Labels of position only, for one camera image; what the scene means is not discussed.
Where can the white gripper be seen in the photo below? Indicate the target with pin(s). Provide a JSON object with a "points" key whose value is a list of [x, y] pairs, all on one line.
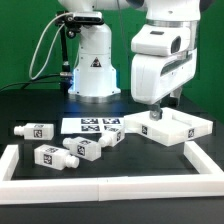
{"points": [[154, 77]]}

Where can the white square tabletop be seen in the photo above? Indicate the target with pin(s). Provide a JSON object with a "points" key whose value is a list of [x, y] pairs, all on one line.
{"points": [[173, 128]]}

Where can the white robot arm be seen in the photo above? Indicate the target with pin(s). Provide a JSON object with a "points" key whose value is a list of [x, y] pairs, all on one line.
{"points": [[94, 78]]}

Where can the white U-shaped fence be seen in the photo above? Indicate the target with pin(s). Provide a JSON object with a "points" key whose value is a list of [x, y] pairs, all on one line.
{"points": [[207, 181]]}

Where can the white marker sheet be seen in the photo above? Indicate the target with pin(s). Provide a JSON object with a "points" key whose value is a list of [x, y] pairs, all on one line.
{"points": [[89, 124]]}

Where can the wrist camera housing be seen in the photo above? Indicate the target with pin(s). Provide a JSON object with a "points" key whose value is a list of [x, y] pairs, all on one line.
{"points": [[160, 41]]}

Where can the black camera on stand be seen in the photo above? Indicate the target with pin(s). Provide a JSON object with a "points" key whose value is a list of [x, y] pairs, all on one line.
{"points": [[69, 25]]}

